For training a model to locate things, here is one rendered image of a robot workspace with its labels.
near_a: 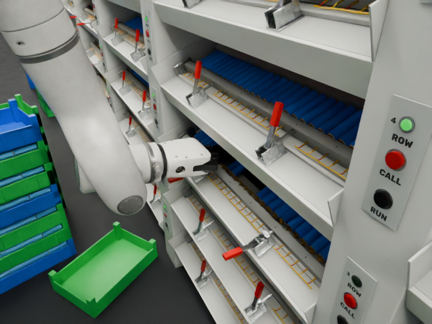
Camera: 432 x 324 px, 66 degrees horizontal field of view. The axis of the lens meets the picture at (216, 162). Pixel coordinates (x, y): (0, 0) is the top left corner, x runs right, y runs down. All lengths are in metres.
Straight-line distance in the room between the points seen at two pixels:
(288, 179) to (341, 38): 0.20
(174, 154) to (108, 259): 0.73
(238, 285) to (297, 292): 0.26
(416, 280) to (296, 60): 0.26
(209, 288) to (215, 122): 0.57
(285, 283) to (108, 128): 0.38
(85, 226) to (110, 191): 0.94
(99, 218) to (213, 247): 0.75
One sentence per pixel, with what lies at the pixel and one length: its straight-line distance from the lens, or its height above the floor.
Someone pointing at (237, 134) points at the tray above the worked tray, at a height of 0.68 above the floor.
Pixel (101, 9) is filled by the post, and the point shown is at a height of 0.78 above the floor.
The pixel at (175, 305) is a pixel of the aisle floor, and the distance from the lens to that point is 1.17.
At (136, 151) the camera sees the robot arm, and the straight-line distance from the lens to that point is 0.67.
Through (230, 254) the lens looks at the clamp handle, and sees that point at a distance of 0.60.
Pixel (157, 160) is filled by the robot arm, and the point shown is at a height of 0.60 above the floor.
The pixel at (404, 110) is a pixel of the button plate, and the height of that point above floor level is 0.84.
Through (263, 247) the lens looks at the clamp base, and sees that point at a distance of 0.63.
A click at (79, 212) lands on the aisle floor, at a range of 1.60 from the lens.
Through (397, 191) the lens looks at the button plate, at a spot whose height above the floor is 0.76.
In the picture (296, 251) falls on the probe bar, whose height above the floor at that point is 0.53.
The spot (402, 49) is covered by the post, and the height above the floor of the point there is 0.88.
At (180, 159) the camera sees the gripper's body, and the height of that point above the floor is 0.60.
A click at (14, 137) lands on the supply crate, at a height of 0.51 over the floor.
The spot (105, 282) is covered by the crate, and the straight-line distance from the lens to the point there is 1.27.
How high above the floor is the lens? 0.94
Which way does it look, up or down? 31 degrees down
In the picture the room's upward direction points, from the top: straight up
